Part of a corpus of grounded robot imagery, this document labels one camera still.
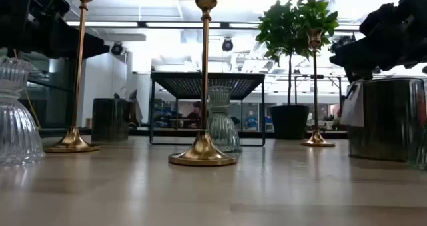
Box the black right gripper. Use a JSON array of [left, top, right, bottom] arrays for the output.
[[329, 0, 427, 83]]

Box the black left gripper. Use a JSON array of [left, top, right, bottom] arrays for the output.
[[0, 0, 110, 60]]

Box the dark ribbed glass jar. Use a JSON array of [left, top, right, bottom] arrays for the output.
[[340, 77, 427, 163], [90, 97, 131, 143]]

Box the brass candlestick holder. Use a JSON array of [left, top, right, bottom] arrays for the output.
[[299, 28, 336, 148], [168, 0, 238, 167], [43, 0, 101, 153]]

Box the clear ribbed glass candle holder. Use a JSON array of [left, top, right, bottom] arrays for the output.
[[0, 56, 47, 166]]

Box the ceiling light strip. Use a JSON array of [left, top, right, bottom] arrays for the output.
[[228, 22, 260, 29], [145, 21, 222, 29], [66, 21, 139, 28]]

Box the round black ceiling spotlight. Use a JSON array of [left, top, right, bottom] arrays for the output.
[[221, 38, 234, 53], [111, 41, 124, 56]]

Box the small green background plant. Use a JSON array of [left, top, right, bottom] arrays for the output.
[[328, 117, 342, 131]]

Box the green plant in black pot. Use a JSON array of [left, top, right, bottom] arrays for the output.
[[255, 0, 340, 141]]

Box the black perforated metal shelf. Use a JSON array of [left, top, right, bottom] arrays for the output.
[[149, 71, 266, 147]]

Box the person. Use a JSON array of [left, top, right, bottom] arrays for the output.
[[185, 101, 203, 129]]

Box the yellow cable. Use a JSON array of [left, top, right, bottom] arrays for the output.
[[12, 48, 43, 130]]

